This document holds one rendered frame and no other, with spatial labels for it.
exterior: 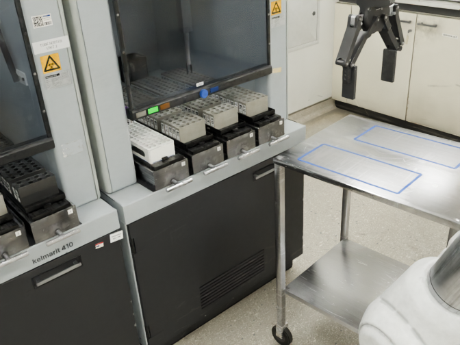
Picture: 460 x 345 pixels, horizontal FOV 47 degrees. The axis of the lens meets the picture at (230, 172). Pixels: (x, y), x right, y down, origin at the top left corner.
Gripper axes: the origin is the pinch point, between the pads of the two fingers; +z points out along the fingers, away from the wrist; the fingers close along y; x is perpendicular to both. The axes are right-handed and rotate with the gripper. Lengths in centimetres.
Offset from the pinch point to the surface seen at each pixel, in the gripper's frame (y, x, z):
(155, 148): -13, 70, 34
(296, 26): 179, 186, 48
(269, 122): 35, 67, 39
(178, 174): -8, 66, 44
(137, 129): -8, 87, 34
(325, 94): 212, 186, 106
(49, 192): -47, 74, 37
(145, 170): -17, 71, 40
